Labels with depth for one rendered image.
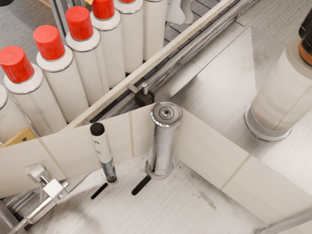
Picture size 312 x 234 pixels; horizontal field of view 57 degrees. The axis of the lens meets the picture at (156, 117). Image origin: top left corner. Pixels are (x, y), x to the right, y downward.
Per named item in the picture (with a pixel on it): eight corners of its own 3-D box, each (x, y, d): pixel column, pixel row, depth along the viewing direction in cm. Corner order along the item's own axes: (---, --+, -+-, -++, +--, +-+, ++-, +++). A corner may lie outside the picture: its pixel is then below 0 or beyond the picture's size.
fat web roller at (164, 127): (159, 185, 49) (168, 136, 33) (140, 167, 50) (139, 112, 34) (177, 166, 51) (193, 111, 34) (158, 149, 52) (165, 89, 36)
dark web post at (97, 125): (111, 185, 48) (96, 137, 32) (104, 178, 49) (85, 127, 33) (119, 178, 49) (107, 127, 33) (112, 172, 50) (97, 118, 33)
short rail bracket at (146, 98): (144, 126, 60) (145, 94, 49) (134, 118, 61) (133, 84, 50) (155, 116, 61) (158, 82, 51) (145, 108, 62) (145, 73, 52)
